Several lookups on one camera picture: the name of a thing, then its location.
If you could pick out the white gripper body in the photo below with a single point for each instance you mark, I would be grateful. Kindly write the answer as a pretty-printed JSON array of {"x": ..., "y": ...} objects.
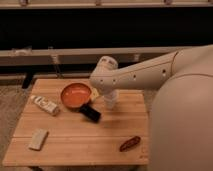
[{"x": 110, "y": 99}]

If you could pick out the black rectangular block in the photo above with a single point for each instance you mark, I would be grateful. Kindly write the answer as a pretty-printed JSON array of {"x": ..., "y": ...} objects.
[{"x": 90, "y": 112}]

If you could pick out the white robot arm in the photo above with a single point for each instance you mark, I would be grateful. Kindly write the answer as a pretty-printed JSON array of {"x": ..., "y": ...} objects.
[{"x": 181, "y": 118}]

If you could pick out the orange ceramic cup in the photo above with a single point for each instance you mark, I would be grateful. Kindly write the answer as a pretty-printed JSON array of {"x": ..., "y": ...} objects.
[{"x": 75, "y": 95}]

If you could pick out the dark red chili pepper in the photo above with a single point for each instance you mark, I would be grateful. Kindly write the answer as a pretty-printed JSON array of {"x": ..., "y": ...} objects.
[{"x": 130, "y": 143}]

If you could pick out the wooden table board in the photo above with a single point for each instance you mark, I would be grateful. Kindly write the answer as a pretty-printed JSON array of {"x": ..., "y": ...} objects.
[{"x": 74, "y": 140}]

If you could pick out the white tube with label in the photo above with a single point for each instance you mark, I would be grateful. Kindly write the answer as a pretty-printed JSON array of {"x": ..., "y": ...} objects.
[{"x": 45, "y": 104}]

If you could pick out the long grey metal rail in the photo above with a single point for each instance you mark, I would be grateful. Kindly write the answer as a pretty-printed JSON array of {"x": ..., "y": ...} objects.
[{"x": 75, "y": 56}]

